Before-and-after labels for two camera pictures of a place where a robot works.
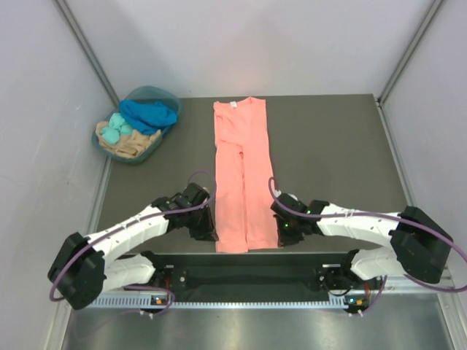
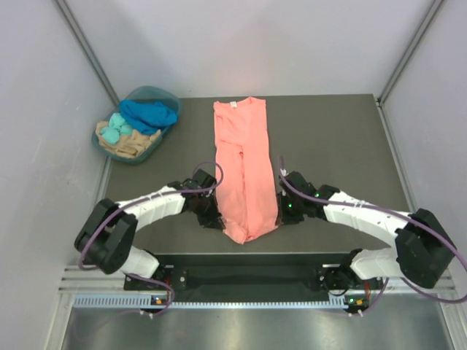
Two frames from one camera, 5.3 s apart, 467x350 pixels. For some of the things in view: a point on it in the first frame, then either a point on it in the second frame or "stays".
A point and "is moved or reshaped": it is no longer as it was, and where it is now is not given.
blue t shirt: (147, 116) stays
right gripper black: (284, 239) → (284, 218)
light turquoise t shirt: (117, 126) stays
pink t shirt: (246, 217) is moved or reshaped
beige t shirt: (128, 146) stays
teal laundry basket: (133, 131) stays
